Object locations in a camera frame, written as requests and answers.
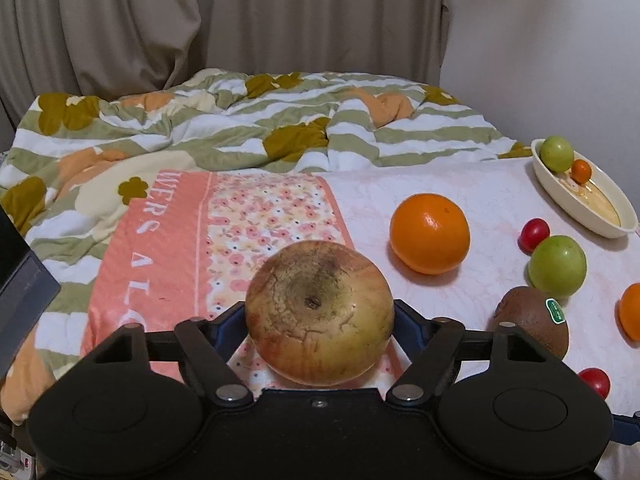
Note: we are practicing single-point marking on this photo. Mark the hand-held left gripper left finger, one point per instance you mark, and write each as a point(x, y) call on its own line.
point(234, 325)

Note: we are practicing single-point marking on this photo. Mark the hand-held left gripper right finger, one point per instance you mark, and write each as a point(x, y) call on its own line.
point(407, 322)

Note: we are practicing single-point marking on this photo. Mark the large yellow-brown apple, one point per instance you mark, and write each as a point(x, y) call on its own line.
point(320, 320)

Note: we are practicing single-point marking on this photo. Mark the large orange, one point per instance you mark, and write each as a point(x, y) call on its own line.
point(430, 234)

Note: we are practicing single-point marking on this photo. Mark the red cherry tomato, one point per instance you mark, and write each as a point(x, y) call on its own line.
point(595, 382)
point(534, 235)

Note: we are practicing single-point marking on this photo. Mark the green guava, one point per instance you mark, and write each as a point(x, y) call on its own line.
point(556, 264)
point(557, 153)

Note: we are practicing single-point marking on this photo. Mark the white oval dish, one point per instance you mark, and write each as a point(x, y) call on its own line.
point(595, 210)

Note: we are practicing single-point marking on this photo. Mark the medium orange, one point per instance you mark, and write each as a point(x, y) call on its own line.
point(631, 312)

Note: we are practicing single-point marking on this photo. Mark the pink floral printed mat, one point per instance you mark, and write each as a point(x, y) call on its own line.
point(350, 220)

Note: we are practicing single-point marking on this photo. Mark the brown kiwi with sticker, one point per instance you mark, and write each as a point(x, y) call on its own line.
point(530, 322)

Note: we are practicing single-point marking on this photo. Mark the striped floral blanket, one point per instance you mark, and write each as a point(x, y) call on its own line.
point(150, 135)

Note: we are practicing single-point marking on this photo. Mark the black tablet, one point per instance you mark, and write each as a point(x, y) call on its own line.
point(22, 280)

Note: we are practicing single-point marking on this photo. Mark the small orange kumquat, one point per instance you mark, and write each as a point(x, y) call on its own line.
point(581, 171)

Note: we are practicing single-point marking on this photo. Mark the white power strip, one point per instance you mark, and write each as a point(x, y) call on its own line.
point(11, 455)

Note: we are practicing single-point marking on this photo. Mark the beige curtain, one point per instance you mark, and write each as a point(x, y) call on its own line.
point(150, 20)

